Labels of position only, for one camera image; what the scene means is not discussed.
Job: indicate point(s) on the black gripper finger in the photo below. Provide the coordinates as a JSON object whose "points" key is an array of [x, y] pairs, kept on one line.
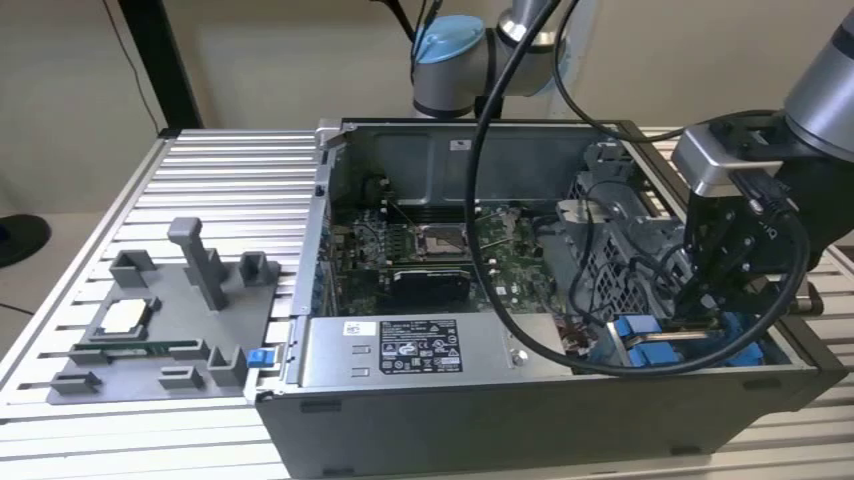
{"points": [[751, 295], [696, 292]]}

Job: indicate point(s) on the hard disk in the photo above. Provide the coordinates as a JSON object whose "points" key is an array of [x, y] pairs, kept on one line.
{"points": [[637, 329]]}

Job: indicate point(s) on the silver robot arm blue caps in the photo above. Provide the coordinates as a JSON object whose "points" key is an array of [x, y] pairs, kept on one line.
{"points": [[448, 80]]}

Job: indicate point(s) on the black RAM slot bank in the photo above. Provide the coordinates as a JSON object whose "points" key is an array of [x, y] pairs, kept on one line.
{"points": [[430, 210]]}

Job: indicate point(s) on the grey perforated drive cage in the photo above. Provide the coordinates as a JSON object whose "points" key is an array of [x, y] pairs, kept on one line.
{"points": [[588, 220]]}

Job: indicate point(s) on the green motherboard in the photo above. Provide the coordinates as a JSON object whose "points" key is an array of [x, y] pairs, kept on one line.
{"points": [[521, 280]]}

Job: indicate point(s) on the CPU socket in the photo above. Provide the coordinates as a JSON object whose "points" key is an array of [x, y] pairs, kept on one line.
{"points": [[441, 241]]}

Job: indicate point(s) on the black graphics card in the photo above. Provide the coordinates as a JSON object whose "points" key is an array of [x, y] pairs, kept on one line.
{"points": [[430, 286]]}

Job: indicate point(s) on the black power supply label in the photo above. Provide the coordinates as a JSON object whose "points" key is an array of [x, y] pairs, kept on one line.
{"points": [[421, 346]]}

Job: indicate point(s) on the dark grey open PC case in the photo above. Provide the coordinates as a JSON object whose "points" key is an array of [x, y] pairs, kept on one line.
{"points": [[468, 430]]}

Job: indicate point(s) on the silver power supply unit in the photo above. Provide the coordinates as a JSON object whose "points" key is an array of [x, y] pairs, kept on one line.
{"points": [[334, 360]]}

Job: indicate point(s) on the blue case latch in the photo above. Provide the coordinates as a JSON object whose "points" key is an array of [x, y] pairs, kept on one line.
{"points": [[260, 359]]}

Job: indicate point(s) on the grey parts rack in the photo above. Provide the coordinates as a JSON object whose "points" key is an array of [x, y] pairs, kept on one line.
{"points": [[174, 320]]}

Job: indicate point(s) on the green RAM stick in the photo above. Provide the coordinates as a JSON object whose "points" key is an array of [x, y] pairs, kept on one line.
{"points": [[157, 346]]}

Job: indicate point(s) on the silver CPU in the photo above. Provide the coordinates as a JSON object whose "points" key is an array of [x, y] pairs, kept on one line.
{"points": [[123, 318]]}

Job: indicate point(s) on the black round stand base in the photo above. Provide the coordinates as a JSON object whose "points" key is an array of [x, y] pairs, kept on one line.
{"points": [[23, 240]]}

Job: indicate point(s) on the blue plastic bay bracket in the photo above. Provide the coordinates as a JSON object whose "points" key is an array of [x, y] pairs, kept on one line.
{"points": [[653, 356]]}

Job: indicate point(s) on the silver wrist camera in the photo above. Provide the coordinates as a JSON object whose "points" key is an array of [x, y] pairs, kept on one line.
{"points": [[715, 160]]}

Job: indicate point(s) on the white sticker on case wall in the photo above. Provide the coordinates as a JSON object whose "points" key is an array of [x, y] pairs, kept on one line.
{"points": [[461, 145]]}

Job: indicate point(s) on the black upright frame post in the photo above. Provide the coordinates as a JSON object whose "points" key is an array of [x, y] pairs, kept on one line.
{"points": [[167, 65]]}

